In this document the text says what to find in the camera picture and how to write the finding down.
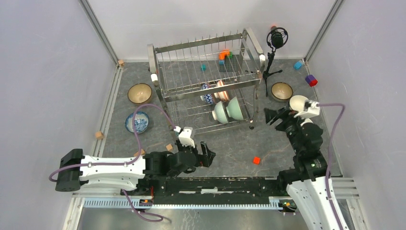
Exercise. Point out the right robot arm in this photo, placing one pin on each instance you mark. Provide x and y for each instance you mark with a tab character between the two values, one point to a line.
308	183

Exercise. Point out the steel two-tier dish rack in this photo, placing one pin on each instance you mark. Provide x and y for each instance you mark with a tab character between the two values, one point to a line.
188	95

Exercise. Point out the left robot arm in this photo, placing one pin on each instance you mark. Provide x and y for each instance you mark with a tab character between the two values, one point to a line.
77	170

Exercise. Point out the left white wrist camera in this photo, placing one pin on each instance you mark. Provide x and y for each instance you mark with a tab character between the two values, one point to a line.
185	136

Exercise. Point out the wooden cube at left edge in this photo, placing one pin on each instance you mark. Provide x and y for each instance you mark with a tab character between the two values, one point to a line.
99	135

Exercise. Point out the red cube block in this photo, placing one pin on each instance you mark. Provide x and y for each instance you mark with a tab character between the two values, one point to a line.
256	160

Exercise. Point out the dark bowl with lattice band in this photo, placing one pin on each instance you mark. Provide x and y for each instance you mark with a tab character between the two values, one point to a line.
281	91

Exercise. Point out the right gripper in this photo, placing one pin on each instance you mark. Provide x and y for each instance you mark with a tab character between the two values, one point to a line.
285	114

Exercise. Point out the grey building baseplate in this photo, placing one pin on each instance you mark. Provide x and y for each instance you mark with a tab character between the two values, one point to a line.
229	64

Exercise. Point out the purple and red block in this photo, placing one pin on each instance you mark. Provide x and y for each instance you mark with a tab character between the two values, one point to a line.
311	80

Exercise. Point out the black microphone on tripod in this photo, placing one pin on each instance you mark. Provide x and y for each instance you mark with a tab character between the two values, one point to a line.
276	38

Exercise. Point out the white blue floral bowl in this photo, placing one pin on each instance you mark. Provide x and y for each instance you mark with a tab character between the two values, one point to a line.
140	122

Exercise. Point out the celadon green bowl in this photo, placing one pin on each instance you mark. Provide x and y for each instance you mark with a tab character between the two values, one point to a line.
219	113
233	109

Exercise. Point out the celadon green front bowl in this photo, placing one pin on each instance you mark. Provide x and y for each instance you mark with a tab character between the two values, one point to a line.
233	109

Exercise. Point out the celadon green rear bowl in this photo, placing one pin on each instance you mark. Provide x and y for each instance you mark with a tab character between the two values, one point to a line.
219	113

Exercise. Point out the blue rimmed small bowl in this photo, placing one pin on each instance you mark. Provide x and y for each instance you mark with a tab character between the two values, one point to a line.
299	98

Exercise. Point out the long wooden block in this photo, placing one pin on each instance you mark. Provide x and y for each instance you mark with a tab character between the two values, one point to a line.
139	153

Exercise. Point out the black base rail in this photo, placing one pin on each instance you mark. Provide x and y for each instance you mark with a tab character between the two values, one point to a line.
209	190

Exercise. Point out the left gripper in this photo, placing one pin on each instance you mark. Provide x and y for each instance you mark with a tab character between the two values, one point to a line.
204	159

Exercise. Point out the orange arch block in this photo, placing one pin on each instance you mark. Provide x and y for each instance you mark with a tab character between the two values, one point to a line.
223	54

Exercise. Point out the copper bowl with floral motif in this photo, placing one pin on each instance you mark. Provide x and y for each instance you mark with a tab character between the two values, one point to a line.
140	94

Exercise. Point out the small wooden cube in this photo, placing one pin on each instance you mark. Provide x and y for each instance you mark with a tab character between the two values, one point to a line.
169	147

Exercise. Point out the light blue block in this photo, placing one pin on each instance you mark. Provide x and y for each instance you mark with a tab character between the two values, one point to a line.
298	65

